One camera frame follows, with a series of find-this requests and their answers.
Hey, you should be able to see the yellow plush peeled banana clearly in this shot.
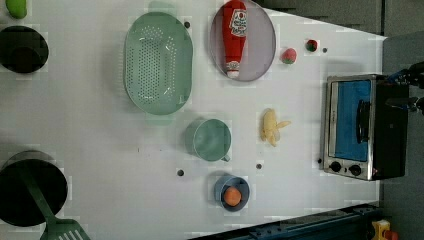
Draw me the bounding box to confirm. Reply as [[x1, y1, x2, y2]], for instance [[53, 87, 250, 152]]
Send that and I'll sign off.
[[260, 109, 291, 147]]

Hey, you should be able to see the blue small bowl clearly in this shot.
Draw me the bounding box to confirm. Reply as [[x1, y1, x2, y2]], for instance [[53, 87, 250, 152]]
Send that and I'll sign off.
[[214, 175, 250, 212]]

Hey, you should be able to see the orange plush ball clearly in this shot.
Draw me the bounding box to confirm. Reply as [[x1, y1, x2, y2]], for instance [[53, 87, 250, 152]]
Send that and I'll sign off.
[[224, 187, 242, 207]]

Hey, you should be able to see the green plastic colander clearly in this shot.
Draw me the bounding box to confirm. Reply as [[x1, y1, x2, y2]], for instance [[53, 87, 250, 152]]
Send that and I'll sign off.
[[124, 12, 193, 115]]

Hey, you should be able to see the grey round plate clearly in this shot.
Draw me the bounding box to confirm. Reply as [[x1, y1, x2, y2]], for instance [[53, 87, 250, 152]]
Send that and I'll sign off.
[[209, 0, 276, 82]]

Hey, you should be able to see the pink plush strawberry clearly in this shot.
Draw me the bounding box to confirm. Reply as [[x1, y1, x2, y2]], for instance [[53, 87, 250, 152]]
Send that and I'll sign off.
[[281, 48, 297, 64]]

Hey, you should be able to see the red plush ketchup bottle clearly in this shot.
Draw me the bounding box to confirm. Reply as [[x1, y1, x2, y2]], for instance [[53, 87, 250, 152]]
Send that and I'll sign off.
[[222, 0, 247, 79]]

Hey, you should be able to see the dark red plush strawberry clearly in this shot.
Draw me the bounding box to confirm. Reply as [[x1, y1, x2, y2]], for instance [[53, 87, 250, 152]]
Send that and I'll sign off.
[[305, 39, 318, 52]]

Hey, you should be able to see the silver black toaster oven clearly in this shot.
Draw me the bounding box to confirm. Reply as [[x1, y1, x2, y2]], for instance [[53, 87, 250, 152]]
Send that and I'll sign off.
[[323, 74, 409, 181]]

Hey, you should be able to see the green plastic spatula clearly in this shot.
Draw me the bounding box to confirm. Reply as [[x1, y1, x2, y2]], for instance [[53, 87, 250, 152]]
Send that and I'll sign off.
[[19, 167, 91, 240]]

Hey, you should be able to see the black round pot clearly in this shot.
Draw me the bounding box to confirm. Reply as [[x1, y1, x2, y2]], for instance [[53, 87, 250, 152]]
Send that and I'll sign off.
[[0, 26, 49, 74]]

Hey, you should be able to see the black pot with spatula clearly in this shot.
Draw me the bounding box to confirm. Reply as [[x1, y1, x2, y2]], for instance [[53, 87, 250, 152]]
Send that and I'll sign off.
[[0, 150, 68, 227]]

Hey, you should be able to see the green plush fruit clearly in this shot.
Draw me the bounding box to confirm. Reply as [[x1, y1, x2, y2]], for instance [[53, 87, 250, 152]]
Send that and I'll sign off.
[[5, 0, 27, 19]]

